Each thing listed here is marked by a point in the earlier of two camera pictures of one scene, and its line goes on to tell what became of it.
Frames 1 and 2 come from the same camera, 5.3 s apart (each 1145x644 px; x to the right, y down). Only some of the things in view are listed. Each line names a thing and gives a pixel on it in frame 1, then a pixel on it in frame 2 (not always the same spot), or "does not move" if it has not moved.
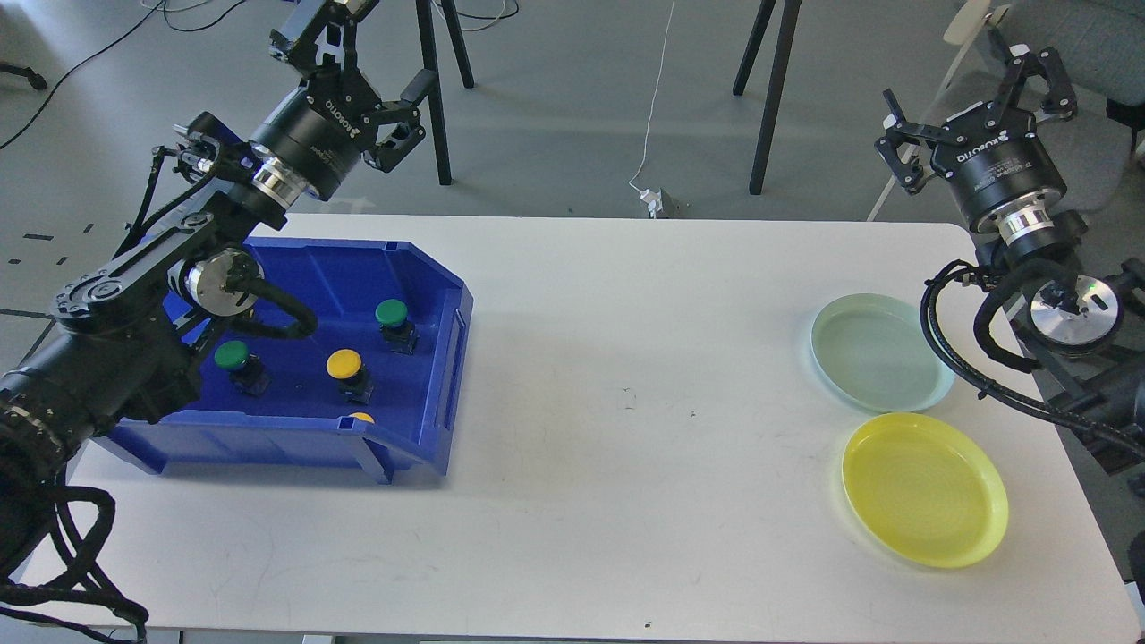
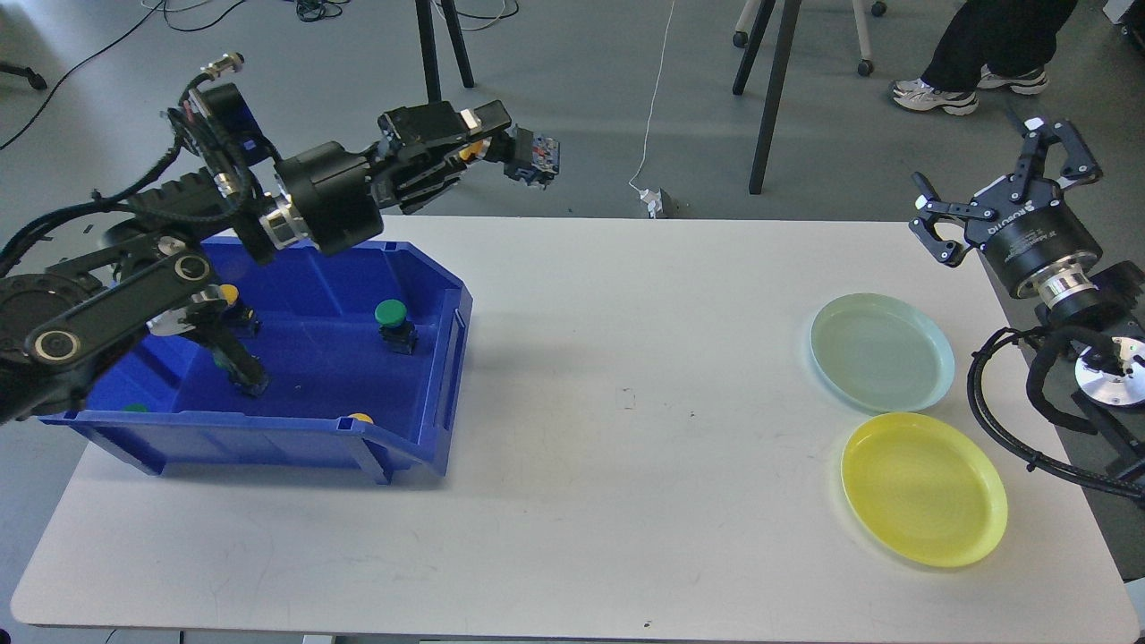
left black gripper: (316, 135) -> (331, 186)
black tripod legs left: (430, 61) does not move
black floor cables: (198, 27) does not move
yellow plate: (927, 488) does not move
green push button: (248, 372) does not move
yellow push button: (347, 368) -> (535, 161)
